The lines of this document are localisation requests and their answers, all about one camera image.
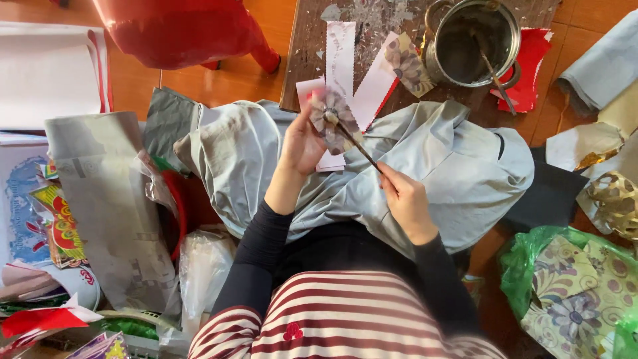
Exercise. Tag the brown wooden glue brush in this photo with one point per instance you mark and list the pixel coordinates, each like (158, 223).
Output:
(356, 147)

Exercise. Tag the floral patterned paper piece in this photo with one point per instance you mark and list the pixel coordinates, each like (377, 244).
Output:
(334, 117)
(408, 65)

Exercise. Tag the colourful printed paper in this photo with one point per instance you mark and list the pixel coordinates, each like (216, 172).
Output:
(62, 227)

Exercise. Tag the red zigzag-edged paper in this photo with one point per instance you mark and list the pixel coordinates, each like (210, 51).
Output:
(533, 55)

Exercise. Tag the red white striped shirt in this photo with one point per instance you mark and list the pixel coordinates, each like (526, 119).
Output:
(339, 319)

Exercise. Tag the purple star printed packet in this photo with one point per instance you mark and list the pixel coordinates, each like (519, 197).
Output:
(102, 348)

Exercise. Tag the blue printed white sheet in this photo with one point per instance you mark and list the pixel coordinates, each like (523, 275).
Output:
(20, 209)

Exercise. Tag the pink white paper strip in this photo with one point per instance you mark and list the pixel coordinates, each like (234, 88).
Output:
(331, 160)

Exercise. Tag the light grey folded paper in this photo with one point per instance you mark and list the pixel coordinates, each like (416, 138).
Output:
(603, 65)

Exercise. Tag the dark grey paper sheet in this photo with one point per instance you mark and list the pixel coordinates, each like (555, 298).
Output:
(167, 124)

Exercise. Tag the stack of white paper sheets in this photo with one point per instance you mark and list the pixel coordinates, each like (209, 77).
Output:
(47, 75)

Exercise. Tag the person's right fingers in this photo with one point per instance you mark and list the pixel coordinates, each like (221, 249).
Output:
(389, 177)

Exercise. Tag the large grey paper sheet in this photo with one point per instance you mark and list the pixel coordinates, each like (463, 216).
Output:
(109, 209)

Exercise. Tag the red plastic stool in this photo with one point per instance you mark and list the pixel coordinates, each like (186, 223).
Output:
(184, 32)

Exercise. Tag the white round red-printed paper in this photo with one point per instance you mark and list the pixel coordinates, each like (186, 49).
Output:
(74, 284)

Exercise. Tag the metal glue pot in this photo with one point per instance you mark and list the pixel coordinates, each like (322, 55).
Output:
(473, 47)

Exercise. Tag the red hoop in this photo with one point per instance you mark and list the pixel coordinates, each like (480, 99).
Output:
(178, 209)

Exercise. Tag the white gold-backed paper piece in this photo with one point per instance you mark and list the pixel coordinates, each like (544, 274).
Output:
(580, 142)

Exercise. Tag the grey cloth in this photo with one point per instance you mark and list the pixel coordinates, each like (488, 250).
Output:
(438, 164)

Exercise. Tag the green bag of floral papers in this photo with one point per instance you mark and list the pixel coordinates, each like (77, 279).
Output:
(573, 294)

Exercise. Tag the worn wooden work board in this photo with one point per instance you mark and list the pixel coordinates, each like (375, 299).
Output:
(309, 40)

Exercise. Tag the white plastic basket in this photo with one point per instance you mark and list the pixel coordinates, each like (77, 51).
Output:
(144, 344)

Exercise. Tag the white zigzag-edged paper strip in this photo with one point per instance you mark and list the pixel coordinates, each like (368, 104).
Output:
(341, 55)

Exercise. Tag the person's right hand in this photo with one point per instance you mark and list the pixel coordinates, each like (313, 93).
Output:
(408, 204)

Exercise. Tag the clear plastic bag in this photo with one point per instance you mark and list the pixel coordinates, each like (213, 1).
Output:
(204, 272)

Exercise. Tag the black sheet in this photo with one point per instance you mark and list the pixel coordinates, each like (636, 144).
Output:
(546, 197)

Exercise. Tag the person's left hand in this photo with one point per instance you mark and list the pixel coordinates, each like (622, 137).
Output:
(299, 147)

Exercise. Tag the pink red-edged paper strip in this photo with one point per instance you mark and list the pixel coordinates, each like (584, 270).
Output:
(374, 89)

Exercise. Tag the red white paper piece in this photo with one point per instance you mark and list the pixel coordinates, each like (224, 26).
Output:
(45, 319)

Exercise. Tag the gold cutout paper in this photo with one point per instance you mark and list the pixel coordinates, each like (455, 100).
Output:
(613, 199)

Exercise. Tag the wooden stick in pot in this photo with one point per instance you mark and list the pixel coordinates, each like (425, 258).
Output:
(496, 80)

